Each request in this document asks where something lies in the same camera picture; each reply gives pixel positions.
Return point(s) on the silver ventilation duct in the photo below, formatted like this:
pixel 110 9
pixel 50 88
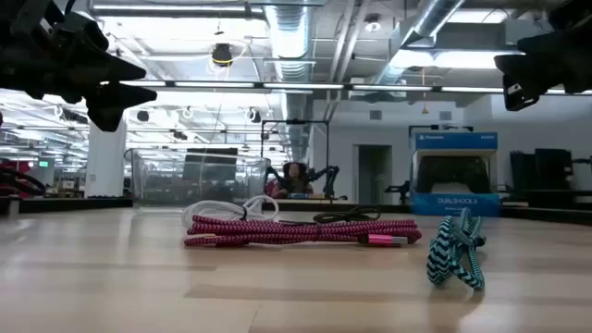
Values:
pixel 289 37

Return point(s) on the person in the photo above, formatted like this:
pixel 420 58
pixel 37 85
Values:
pixel 293 178

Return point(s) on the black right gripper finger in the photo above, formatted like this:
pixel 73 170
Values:
pixel 522 71
pixel 555 48

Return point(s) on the blue DualShock 4 box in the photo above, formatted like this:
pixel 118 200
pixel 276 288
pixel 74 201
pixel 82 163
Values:
pixel 455 141

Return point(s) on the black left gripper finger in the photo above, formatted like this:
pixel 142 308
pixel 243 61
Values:
pixel 111 104
pixel 102 62

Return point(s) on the red machine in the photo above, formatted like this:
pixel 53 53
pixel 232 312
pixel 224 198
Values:
pixel 14 185

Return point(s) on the black table frame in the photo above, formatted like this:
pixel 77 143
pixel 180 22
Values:
pixel 69 204

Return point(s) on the white pillar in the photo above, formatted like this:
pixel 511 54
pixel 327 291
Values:
pixel 106 162

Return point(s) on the black equipment rack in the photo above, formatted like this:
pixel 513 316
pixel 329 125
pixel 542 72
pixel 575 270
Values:
pixel 550 168

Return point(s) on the black monitor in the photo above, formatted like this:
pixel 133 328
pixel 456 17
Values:
pixel 210 162

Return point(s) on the grey bracket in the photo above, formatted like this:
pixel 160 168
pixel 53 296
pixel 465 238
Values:
pixel 13 208

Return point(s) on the black background rig frame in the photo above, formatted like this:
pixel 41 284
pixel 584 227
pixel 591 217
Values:
pixel 296 122

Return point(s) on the clear plastic bin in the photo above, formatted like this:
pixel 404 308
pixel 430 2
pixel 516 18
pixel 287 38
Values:
pixel 157 185

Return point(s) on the grey door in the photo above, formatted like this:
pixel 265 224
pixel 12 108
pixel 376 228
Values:
pixel 372 176

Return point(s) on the long ceiling light strip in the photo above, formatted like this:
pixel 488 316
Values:
pixel 300 86

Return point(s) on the black background robot arm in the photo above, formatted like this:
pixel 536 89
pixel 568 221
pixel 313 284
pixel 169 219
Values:
pixel 330 178
pixel 401 189
pixel 274 176

